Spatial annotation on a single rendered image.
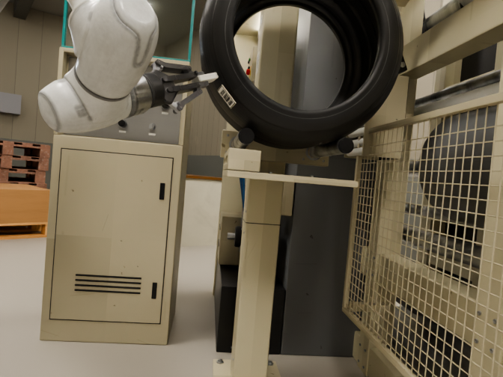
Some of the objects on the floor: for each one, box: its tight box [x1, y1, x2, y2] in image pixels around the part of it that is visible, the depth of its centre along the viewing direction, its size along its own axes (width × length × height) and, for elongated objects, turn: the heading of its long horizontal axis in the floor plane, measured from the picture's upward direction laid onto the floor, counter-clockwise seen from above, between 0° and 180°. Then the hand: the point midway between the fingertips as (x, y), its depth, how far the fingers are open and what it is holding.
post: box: [231, 6, 299, 377], centre depth 149 cm, size 13×13×250 cm
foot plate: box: [213, 359, 281, 377], centre depth 153 cm, size 27×27×2 cm
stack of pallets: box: [0, 140, 51, 189], centre depth 512 cm, size 134×96×95 cm
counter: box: [180, 174, 222, 247], centre depth 503 cm, size 70×219×74 cm
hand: (204, 78), depth 99 cm, fingers closed
